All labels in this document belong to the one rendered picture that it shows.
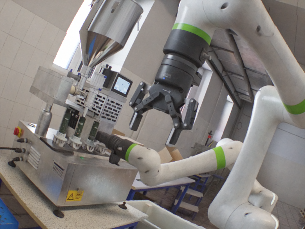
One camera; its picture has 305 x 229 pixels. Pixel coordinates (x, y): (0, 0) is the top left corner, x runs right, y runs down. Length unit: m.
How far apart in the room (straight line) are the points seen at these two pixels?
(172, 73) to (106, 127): 0.99
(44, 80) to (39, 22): 1.41
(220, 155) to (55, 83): 0.84
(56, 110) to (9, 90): 0.79
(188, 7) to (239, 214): 0.60
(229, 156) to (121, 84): 0.69
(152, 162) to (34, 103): 1.97
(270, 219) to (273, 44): 0.49
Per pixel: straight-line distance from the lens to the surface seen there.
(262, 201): 1.46
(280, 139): 11.19
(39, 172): 1.20
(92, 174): 1.19
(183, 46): 0.54
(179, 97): 0.54
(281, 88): 0.65
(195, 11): 0.56
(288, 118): 0.81
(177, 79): 0.53
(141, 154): 1.11
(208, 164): 1.23
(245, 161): 0.84
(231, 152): 1.25
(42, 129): 1.25
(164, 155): 2.82
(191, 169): 1.22
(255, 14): 0.50
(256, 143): 0.84
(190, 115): 0.52
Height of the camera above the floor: 1.31
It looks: 2 degrees up
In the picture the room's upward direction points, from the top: 22 degrees clockwise
